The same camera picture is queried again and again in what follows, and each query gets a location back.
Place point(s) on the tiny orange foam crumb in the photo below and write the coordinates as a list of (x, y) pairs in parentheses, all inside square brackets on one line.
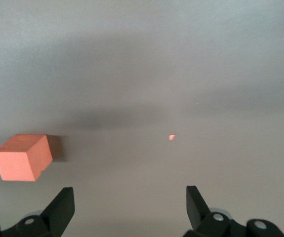
[(172, 137)]

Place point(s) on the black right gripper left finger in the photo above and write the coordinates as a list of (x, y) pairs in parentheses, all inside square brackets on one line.
[(43, 227)]

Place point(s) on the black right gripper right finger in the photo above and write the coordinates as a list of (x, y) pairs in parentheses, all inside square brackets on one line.
[(206, 227)]

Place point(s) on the orange foam block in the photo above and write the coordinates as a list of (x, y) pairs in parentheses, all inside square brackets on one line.
[(18, 163)]

